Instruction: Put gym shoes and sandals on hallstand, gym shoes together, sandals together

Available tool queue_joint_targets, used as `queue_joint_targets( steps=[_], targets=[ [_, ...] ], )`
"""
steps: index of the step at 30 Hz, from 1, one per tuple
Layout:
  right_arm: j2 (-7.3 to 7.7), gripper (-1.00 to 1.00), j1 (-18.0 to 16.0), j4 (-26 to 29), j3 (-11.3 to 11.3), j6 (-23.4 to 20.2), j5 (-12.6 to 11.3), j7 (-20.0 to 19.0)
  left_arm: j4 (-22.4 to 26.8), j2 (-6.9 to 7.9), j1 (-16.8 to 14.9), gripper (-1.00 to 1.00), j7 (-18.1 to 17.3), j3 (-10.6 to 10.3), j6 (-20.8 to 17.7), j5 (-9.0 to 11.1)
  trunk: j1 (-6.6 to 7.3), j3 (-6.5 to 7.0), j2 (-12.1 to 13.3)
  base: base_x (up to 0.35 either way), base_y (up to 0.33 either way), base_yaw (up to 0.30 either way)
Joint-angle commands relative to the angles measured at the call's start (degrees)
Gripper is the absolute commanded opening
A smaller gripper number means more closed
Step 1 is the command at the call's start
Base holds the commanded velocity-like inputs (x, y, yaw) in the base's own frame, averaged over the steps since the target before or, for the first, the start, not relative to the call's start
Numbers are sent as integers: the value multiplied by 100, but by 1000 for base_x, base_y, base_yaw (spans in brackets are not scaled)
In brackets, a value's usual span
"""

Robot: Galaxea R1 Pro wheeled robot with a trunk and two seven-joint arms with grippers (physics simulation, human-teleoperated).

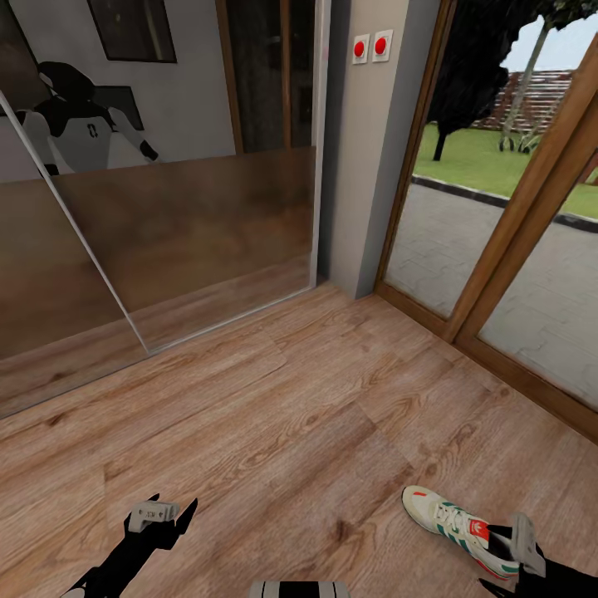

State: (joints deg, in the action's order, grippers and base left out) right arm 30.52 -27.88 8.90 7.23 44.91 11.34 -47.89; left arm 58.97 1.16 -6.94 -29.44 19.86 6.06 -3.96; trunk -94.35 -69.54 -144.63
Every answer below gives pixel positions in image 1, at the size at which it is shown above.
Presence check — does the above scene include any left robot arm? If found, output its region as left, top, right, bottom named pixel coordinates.
left=60, top=494, right=198, bottom=598

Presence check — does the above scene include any gym shoe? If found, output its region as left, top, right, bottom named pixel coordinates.
left=401, top=485, right=520, bottom=580

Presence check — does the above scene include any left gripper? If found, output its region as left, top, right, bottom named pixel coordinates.
left=113, top=494, right=198, bottom=576

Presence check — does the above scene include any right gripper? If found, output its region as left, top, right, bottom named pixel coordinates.
left=480, top=526, right=575, bottom=598

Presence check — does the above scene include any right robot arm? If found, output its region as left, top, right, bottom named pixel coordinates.
left=480, top=512, right=598, bottom=598

